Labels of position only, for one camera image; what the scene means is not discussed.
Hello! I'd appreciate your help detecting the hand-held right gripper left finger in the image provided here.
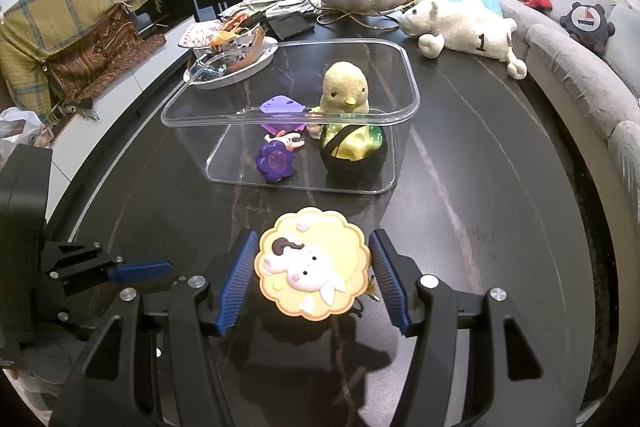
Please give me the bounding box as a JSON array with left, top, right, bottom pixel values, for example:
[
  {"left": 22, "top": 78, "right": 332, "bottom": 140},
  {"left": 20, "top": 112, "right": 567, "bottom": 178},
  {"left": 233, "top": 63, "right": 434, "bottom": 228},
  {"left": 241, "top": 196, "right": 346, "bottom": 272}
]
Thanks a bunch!
[{"left": 50, "top": 229, "right": 261, "bottom": 427}]

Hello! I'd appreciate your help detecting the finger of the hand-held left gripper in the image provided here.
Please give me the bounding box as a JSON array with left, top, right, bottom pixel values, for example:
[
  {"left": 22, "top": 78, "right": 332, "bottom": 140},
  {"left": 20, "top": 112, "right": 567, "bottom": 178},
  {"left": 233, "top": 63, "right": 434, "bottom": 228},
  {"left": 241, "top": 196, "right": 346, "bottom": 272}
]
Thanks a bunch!
[{"left": 41, "top": 241, "right": 173, "bottom": 303}]

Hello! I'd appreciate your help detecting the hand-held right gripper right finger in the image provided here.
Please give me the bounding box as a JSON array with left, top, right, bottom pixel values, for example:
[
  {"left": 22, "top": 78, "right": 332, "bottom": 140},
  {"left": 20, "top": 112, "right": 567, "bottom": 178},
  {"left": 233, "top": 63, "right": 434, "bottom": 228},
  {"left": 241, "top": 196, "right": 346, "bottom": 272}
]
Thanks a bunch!
[{"left": 369, "top": 228, "right": 576, "bottom": 427}]

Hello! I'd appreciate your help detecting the yellow cookie keychain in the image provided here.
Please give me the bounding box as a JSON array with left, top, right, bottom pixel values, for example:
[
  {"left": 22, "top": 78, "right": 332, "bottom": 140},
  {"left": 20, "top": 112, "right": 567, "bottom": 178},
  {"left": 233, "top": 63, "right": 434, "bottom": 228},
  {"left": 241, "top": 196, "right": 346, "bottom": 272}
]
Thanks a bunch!
[{"left": 253, "top": 206, "right": 381, "bottom": 323}]

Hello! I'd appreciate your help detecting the purple grape toy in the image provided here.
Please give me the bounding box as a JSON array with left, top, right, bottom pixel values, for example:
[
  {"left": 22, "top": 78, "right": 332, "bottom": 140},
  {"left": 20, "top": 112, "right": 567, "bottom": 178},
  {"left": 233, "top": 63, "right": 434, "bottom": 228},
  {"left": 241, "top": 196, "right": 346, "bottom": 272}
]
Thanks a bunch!
[{"left": 255, "top": 141, "right": 295, "bottom": 182}]

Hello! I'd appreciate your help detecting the mallard duck plush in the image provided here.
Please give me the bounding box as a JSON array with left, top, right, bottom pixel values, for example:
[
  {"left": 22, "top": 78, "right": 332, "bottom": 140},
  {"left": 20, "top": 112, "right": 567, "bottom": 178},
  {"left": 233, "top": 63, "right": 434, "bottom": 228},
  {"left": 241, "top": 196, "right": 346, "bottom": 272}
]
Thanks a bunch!
[{"left": 319, "top": 122, "right": 388, "bottom": 188}]

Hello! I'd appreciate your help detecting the clear plastic box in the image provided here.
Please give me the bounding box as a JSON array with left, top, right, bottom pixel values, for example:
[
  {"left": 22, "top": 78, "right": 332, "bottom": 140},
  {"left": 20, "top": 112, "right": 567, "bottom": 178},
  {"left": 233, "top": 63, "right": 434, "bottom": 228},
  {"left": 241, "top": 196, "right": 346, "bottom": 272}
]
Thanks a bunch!
[{"left": 161, "top": 38, "right": 421, "bottom": 195}]

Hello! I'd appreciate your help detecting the pink axolotl toy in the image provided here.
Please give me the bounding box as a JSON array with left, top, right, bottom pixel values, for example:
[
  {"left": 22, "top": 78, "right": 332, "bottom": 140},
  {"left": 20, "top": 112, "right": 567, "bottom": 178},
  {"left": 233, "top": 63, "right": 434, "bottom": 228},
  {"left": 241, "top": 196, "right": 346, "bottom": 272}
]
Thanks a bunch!
[{"left": 264, "top": 132, "right": 307, "bottom": 152}]

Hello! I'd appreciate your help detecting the purple toy camera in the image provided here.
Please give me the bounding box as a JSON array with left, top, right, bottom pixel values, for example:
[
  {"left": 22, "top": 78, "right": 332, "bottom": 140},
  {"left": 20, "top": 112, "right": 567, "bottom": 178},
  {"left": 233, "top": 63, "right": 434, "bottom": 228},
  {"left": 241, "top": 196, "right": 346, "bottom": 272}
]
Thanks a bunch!
[{"left": 260, "top": 94, "right": 308, "bottom": 132}]

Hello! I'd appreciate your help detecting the yellow chick plush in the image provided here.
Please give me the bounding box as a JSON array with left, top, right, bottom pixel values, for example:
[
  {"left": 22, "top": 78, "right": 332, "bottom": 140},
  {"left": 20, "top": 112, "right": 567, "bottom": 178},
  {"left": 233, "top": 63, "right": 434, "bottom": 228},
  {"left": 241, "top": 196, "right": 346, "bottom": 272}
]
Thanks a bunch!
[{"left": 310, "top": 61, "right": 372, "bottom": 115}]

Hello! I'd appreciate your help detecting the black marble desktop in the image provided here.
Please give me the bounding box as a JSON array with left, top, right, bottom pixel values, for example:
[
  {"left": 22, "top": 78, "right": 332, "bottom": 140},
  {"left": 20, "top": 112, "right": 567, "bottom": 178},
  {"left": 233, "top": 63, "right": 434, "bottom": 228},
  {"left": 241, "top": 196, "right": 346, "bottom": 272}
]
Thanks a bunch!
[{"left": 45, "top": 0, "right": 621, "bottom": 427}]

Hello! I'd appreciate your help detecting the white plastic bag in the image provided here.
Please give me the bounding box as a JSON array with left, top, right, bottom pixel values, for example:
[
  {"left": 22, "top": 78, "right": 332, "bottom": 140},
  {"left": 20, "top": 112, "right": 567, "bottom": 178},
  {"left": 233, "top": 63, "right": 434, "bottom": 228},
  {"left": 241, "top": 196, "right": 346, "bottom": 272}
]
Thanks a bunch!
[{"left": 0, "top": 107, "right": 46, "bottom": 162}]

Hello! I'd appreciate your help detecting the white low cabinet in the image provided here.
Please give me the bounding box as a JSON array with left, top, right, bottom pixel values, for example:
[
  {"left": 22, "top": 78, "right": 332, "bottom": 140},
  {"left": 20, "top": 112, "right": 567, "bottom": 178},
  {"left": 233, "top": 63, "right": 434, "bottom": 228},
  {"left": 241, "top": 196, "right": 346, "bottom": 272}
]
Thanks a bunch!
[{"left": 50, "top": 24, "right": 201, "bottom": 172}]

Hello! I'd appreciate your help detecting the brown patterned cloth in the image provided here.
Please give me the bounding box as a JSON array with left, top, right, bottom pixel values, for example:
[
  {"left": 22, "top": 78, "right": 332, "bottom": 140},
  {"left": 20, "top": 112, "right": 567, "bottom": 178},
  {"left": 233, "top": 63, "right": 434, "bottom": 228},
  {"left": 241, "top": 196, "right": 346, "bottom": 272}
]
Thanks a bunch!
[{"left": 45, "top": 4, "right": 168, "bottom": 122}]

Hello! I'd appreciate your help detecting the white oval plate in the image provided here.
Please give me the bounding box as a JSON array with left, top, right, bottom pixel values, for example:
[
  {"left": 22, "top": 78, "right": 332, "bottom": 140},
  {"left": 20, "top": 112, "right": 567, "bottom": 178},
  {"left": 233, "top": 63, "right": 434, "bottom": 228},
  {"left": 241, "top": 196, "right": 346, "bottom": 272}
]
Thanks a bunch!
[{"left": 182, "top": 34, "right": 279, "bottom": 90}]

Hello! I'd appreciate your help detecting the patterned storage basket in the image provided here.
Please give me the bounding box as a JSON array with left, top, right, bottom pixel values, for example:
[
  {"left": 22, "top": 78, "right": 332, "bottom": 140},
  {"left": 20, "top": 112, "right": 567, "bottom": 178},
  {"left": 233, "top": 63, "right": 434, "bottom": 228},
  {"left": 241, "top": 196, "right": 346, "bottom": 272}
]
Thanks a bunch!
[{"left": 195, "top": 19, "right": 268, "bottom": 72}]

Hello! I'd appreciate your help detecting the pink patterned pouch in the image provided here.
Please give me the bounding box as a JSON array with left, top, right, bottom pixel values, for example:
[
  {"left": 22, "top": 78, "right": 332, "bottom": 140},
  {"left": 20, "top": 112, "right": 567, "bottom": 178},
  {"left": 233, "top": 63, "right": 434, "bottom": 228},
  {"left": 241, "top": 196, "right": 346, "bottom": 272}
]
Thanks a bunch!
[{"left": 179, "top": 21, "right": 223, "bottom": 50}]

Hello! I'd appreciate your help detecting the black tablet case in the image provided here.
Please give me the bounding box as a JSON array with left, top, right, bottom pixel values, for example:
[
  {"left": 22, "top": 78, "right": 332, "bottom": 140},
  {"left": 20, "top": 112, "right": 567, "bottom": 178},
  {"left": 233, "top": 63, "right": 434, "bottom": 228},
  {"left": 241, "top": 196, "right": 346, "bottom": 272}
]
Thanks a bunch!
[{"left": 265, "top": 14, "right": 316, "bottom": 40}]

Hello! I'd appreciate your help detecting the white sheep plush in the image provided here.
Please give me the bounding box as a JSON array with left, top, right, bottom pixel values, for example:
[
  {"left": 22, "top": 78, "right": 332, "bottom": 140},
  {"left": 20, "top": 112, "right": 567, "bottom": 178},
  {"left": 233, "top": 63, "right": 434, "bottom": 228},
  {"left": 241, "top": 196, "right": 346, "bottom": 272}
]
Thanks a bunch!
[{"left": 398, "top": 0, "right": 528, "bottom": 80}]

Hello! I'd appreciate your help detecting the pile of foil packets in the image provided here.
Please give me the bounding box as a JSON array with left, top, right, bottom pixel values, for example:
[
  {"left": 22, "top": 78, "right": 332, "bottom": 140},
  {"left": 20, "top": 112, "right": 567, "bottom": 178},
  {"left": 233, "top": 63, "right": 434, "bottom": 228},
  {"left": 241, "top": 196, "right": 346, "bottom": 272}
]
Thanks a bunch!
[{"left": 220, "top": 0, "right": 311, "bottom": 20}]

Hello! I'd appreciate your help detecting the grey curved sofa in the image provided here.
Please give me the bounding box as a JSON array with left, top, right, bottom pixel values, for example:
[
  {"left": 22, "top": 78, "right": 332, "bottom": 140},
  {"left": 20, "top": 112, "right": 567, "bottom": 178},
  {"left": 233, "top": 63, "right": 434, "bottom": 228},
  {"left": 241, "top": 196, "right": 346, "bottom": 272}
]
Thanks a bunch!
[{"left": 500, "top": 0, "right": 640, "bottom": 228}]

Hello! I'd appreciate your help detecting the navy sailboat cushion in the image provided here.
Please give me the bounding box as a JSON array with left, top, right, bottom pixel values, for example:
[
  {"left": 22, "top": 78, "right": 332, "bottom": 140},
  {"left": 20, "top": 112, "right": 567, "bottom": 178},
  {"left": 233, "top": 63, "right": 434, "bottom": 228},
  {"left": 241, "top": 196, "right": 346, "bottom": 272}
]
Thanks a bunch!
[{"left": 559, "top": 2, "right": 616, "bottom": 58}]

